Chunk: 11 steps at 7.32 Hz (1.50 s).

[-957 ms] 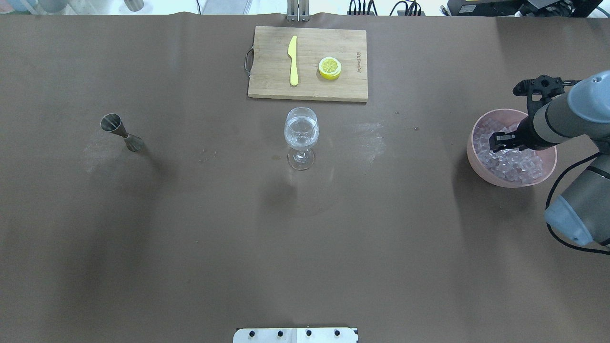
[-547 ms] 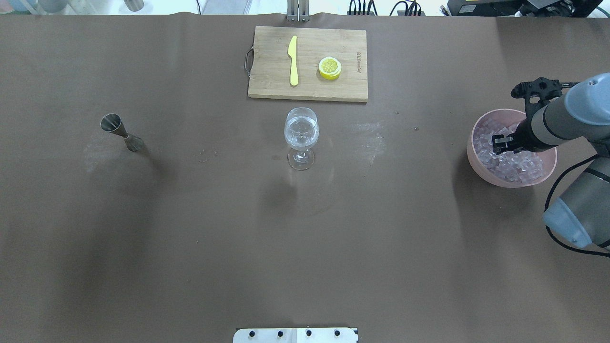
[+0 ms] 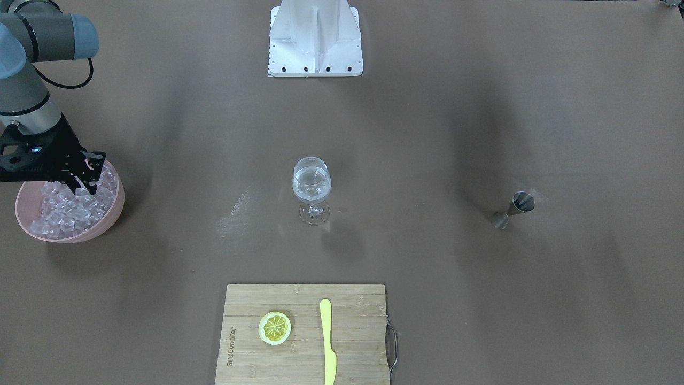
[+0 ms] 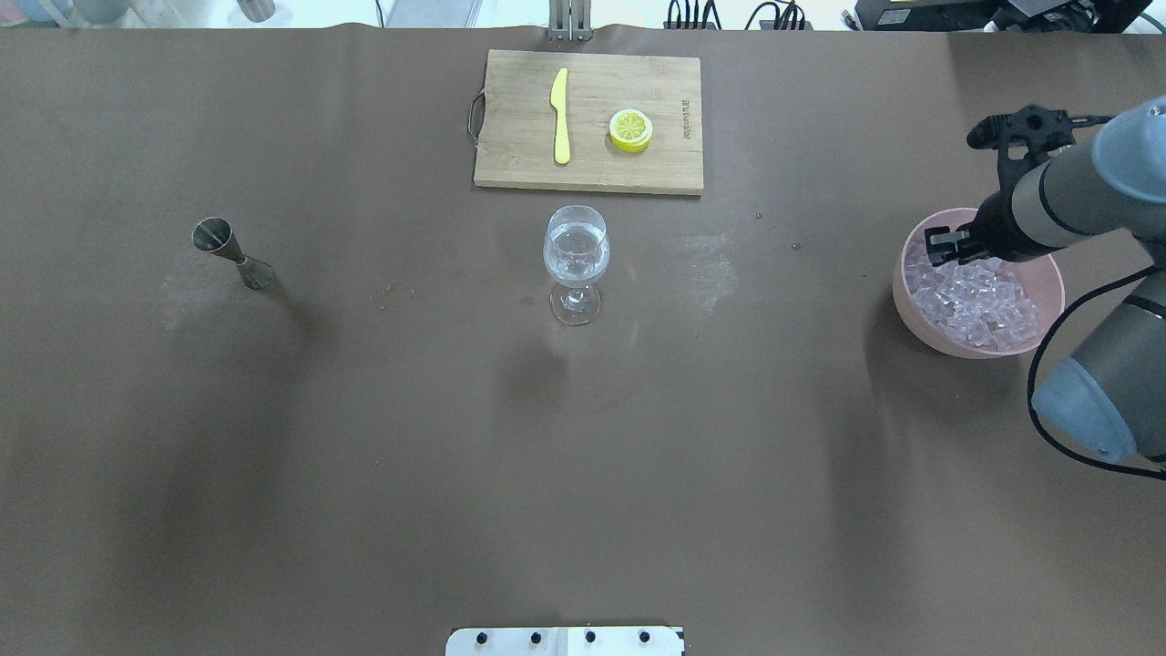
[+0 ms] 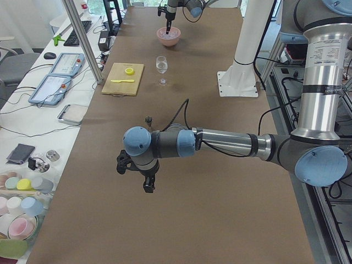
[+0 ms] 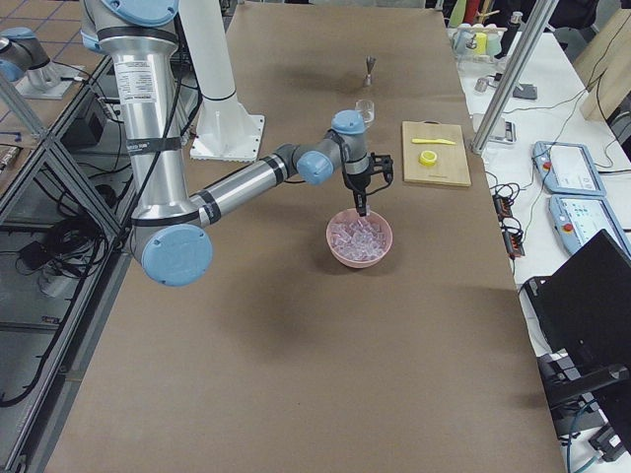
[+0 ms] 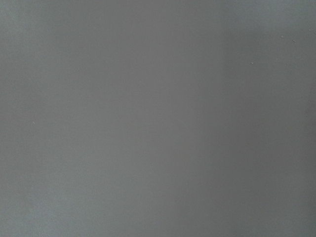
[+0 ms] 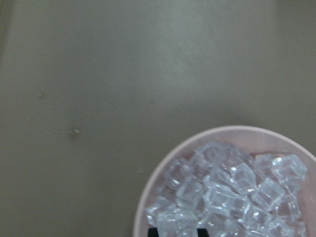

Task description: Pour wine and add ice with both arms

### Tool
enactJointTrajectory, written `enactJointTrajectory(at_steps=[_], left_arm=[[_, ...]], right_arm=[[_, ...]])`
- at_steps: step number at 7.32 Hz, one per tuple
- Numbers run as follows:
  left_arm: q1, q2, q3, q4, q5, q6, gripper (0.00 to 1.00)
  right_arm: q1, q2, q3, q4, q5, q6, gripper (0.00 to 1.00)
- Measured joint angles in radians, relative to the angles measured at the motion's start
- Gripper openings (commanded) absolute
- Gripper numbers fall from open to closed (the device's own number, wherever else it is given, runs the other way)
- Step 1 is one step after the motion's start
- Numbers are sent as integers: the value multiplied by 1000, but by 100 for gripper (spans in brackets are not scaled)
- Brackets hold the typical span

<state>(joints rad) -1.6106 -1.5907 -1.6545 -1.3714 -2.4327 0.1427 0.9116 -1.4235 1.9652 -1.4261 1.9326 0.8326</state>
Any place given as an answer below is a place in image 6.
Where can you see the yellow plastic knife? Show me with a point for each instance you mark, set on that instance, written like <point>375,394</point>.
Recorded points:
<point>437,141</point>

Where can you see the light blue mug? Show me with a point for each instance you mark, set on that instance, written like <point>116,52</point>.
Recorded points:
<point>460,39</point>

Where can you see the black laptop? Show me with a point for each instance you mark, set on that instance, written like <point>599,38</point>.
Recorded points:
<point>584,307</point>

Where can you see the wooden mug tree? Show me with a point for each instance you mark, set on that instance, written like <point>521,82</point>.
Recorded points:
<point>481,18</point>

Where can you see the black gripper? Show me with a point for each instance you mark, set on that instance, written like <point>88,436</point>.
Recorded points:
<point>356,183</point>

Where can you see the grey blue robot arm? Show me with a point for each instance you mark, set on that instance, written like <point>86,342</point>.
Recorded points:
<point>21,52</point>
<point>168,222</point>

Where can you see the blue teach pendant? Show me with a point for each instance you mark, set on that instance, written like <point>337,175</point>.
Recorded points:
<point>567,168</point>
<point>578,218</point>

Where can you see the clear ice cubes pile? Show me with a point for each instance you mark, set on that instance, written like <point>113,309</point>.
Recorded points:
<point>358,240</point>

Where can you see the steel double jigger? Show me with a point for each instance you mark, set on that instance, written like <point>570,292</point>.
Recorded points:
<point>370,64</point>

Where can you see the clear wine glass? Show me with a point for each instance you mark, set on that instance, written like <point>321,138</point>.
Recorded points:
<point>366,108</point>

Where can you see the black steel flask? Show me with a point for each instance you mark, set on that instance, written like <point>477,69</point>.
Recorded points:
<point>510,33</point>

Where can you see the aluminium frame post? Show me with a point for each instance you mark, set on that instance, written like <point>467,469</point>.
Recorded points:
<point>535,25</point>

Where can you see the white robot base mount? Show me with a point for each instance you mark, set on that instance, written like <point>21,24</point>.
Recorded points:
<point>225,131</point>

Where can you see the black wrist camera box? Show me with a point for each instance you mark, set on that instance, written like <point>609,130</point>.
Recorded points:
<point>382,164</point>

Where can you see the bamboo cutting board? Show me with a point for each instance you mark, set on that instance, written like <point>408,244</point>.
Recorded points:
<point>451,167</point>

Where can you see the pink bowl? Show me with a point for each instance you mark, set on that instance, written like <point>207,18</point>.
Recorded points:
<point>351,214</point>

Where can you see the yellow lemon slice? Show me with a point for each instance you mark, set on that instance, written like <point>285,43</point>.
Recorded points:
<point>428,158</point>

